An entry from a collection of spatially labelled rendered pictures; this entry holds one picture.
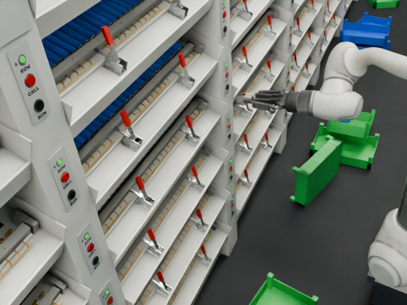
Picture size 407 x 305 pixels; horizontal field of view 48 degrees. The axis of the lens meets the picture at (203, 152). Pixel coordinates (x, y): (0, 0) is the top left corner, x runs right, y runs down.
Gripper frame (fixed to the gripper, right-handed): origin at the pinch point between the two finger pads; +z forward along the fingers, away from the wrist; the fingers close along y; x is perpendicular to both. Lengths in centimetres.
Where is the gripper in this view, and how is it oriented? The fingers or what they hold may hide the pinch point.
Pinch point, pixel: (245, 97)
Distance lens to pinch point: 170.2
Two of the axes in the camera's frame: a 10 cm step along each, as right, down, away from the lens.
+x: -1.8, -7.9, -5.9
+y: 4.2, -6.0, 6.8
